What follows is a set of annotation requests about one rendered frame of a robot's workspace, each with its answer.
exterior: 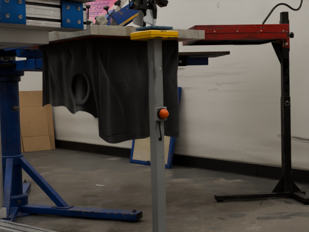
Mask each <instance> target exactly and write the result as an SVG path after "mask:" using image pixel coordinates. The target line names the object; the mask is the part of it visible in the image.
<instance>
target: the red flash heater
mask: <svg viewBox="0 0 309 232"><path fill-rule="evenodd" d="M189 29H191V30H204V31H205V39H202V40H194V41H183V46H208V45H260V44H267V43H271V42H274V43H278V44H283V40H284V43H287V32H288V24H234V25H195V26H193V27H191V28H189Z"/></svg>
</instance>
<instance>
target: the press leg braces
mask: <svg viewBox="0 0 309 232"><path fill-rule="evenodd" d="M19 165H20V166H21V167H22V169H23V170H24V171H25V172H26V173H27V174H28V175H29V176H30V177H31V178H32V179H33V180H34V181H35V182H36V184H37V185H38V186H39V187H40V188H41V189H42V190H43V191H44V192H45V193H46V195H47V196H48V197H49V198H50V199H51V200H52V201H53V202H54V203H55V204H56V206H53V207H52V208H56V209H69V208H71V207H73V206H70V205H68V204H67V203H66V202H65V201H64V200H63V199H62V198H61V197H60V195H59V194H58V193H57V192H56V191H55V190H54V189H53V188H52V187H51V186H50V184H49V183H48V182H47V181H46V180H45V179H44V178H43V177H42V176H41V175H40V174H39V173H38V172H37V170H36V169H35V168H34V167H33V166H32V165H31V164H30V163H29V162H28V161H27V160H26V159H25V158H24V157H20V158H19ZM12 177H13V158H7V159H6V170H5V182H4V193H3V199H4V206H3V207H5V208H6V218H2V219H11V218H12V216H13V214H10V209H11V190H12Z"/></svg>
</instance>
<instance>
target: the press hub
mask: <svg viewBox="0 0 309 232"><path fill-rule="evenodd" d="M16 57H17V55H10V54H9V51H4V49H2V50H1V55H0V60H2V63H1V64H0V68H2V70H0V130H1V153H2V176H3V188H4V182H5V170H6V159H7V158H13V177H12V190H11V207H18V214H17V216H16V218H18V217H25V216H29V215H33V214H32V213H21V212H20V206H24V205H26V204H28V195H27V193H23V177H22V167H21V166H20V165H19V158H20V157H23V154H22V153H21V129H20V105H19V81H21V76H24V71H19V72H10V71H9V68H10V67H16V63H9V62H11V61H16Z"/></svg>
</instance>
